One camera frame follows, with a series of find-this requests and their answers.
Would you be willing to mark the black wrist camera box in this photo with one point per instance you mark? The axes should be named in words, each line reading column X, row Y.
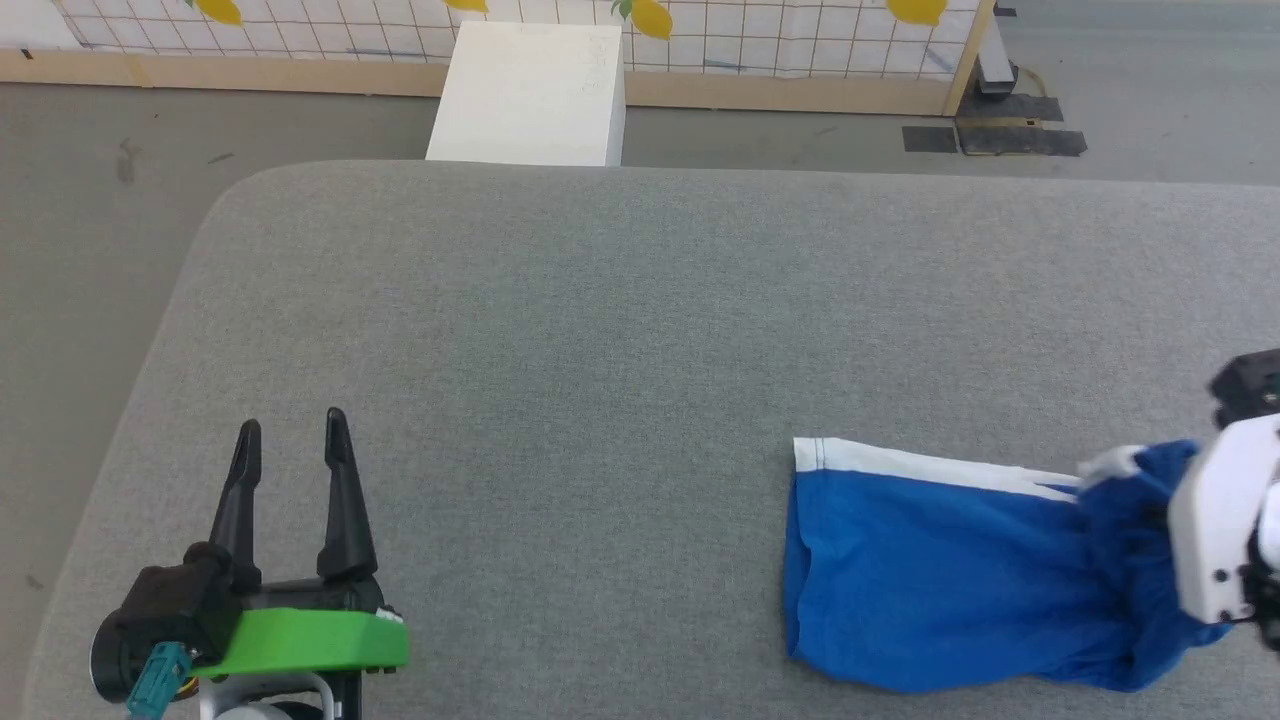
column 160, row 610
column 1248, row 385

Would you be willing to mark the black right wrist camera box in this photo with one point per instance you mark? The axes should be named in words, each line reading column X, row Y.
column 1248, row 385

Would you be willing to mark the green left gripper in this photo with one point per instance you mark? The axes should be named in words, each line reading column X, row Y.
column 300, row 640

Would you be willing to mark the lemon print partition screen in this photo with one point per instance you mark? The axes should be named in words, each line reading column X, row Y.
column 800, row 40

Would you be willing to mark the grey metal support post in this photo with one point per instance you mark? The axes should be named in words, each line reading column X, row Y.
column 996, row 60

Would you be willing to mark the small black floor mat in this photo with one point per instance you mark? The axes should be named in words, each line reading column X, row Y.
column 930, row 139

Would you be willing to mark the large black base plate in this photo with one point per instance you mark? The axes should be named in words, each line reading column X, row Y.
column 1020, row 135

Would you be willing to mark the white box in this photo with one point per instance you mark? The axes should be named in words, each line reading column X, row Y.
column 530, row 95

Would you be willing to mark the blue white shorts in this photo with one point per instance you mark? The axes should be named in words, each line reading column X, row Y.
column 950, row 570

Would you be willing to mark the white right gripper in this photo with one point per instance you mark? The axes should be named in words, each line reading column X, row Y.
column 1220, row 520

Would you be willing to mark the white board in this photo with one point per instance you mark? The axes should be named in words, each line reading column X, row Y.
column 30, row 25

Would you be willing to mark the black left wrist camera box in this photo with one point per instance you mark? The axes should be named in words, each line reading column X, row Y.
column 160, row 610

